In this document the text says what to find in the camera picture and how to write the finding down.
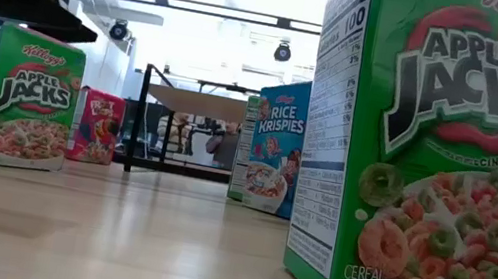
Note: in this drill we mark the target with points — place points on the person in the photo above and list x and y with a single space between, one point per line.
174 132
224 148

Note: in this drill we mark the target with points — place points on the green Apple Jacks cereal box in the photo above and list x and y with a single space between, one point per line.
431 139
33 93
243 149

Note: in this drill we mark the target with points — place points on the black ceiling spotlight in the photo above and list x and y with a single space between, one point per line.
282 53
118 30

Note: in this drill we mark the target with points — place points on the black aluminium table frame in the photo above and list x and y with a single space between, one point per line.
183 169

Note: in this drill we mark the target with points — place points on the wooden shelf with black legs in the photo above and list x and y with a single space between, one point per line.
194 102

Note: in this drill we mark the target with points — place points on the blue Rice Krispies cereal box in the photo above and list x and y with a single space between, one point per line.
278 129

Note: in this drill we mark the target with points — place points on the red Froot Loops cereal box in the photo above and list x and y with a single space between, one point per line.
98 129

